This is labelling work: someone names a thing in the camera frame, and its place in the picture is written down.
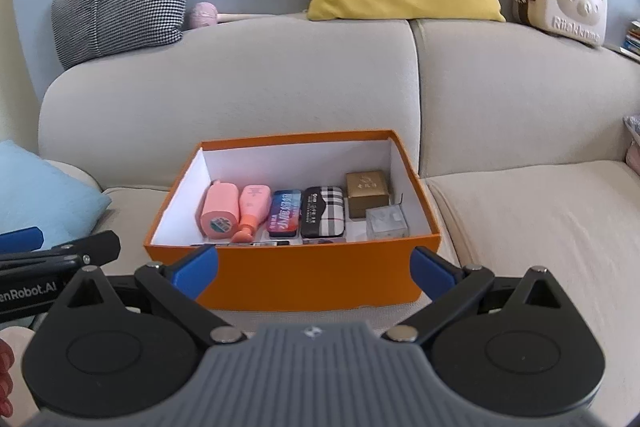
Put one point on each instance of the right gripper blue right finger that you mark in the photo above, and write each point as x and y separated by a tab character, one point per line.
434	275

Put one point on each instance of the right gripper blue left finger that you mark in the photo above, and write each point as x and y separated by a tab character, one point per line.
193	273

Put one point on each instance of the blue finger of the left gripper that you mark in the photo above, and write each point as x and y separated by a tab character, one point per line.
19	241

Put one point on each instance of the clear plastic small box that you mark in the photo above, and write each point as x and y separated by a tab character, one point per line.
387	222

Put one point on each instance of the pink tube orange cap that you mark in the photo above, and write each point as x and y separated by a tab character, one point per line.
255	201

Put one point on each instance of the orange cardboard box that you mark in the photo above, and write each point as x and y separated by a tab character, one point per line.
350	274

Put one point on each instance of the person's left hand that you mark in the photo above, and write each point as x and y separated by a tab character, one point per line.
17	405

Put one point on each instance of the light blue cushion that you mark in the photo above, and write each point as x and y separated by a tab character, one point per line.
36	194

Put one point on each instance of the pink cylindrical bottle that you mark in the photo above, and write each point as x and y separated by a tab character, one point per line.
220	213

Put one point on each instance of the gold brown small box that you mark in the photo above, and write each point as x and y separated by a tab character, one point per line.
365	190

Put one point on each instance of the black plaid glasses case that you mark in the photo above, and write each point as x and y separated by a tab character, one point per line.
323	212

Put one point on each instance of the beige fabric sofa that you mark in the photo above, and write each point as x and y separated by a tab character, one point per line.
518	137

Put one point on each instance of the black white houndstooth cushion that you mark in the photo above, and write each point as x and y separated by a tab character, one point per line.
84	30

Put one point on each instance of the pink massage hammer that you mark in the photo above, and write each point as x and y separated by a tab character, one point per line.
205	14

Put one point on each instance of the stack of books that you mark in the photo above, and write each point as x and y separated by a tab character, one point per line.
631	42

